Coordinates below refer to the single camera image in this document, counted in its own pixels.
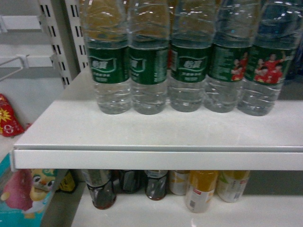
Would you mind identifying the teal sweet potato noodle bag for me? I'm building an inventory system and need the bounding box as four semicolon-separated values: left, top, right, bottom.
0;154;58;227

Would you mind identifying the yellow drink bottle lower right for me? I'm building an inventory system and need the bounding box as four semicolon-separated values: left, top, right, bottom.
216;170;250;203

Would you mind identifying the dark tea bottle front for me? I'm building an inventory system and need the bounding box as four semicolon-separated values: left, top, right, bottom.
81;169;116;210

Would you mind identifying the yellow drink bottle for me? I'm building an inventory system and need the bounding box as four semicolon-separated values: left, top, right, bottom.
169;170;189;195
216;170;250;203
185;170;219;213

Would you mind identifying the red snack pouch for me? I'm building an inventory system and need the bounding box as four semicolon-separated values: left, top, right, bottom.
0;94;25;137

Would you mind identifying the white wire display hook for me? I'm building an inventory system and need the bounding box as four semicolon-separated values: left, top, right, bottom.
0;14;59;82

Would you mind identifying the dark tea bottle right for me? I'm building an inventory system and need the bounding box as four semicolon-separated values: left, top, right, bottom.
144;170;168;201

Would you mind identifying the water bottle red players label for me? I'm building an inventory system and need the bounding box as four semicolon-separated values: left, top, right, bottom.
237;0;303;116

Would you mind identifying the dark tea bottle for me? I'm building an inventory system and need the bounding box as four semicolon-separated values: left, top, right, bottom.
81;169;116;210
118;170;141;193
144;170;168;201

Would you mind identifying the yellow drink bottle lower rear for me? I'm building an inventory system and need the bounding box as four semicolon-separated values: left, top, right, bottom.
169;170;189;195

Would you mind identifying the water bottle green label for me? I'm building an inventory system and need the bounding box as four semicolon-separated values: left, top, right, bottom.
168;0;216;112
81;0;131;114
128;0;170;115

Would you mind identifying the white lower shelf board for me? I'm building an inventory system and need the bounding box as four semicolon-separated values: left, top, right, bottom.
72;171;303;227

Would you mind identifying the dark tea bottle middle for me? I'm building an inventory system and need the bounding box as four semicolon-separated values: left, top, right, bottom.
118;170;141;193

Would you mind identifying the water bottle leftmost green label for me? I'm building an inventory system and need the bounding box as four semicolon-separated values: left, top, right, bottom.
81;0;131;114

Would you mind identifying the yellow drink bottle lower front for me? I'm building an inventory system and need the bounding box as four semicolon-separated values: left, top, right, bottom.
185;170;219;213

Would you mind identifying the white slotted shelf upright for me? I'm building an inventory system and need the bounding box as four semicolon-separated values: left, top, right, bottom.
38;0;88;87

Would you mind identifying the white water shelf board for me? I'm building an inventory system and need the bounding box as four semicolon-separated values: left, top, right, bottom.
10;70;303;171

